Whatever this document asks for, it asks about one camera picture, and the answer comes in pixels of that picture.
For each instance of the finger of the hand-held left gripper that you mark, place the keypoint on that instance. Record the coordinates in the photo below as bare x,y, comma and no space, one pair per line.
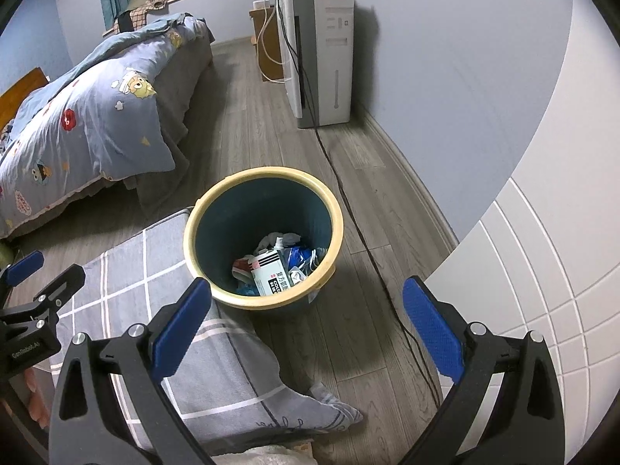
63,286
24,264

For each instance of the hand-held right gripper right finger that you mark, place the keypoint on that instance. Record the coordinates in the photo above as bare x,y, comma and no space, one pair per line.
431,329

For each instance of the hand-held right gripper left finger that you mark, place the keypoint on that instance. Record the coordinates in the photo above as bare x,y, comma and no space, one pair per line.
186,329

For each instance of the light blue plastic packet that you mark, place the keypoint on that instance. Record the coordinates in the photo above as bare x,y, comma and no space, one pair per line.
249,290

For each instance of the red and cream paper bag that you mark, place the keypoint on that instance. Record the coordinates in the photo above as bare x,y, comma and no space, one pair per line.
242,266

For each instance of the white striped carton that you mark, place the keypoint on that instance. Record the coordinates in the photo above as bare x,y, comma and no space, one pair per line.
271,276

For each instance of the teal bin with yellow rim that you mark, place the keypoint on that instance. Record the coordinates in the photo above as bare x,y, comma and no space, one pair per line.
227,213

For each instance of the person's left hand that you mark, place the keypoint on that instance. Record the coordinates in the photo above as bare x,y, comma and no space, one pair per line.
39,392

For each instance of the grey checked cushion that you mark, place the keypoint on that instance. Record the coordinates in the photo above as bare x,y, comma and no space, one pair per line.
145,261

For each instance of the white fleece cloth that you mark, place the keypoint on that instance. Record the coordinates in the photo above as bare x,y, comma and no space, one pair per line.
261,455

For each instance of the bed with blue cartoon duvet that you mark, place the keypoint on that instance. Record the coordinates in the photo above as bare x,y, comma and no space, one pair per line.
87,121

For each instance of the wooden bed headboard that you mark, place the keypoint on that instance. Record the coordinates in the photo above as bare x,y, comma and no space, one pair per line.
24,89

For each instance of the grey bed sheet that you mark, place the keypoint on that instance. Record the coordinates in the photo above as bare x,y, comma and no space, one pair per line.
189,87

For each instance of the black rectangular object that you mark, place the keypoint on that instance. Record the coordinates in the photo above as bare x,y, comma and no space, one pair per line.
126,20

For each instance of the white air purifier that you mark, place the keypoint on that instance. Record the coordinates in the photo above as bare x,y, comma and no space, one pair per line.
329,58

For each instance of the plaid cloth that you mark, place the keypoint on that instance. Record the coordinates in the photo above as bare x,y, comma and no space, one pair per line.
155,2

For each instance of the wooden cabinet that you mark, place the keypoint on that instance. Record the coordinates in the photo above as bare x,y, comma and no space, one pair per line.
255,34

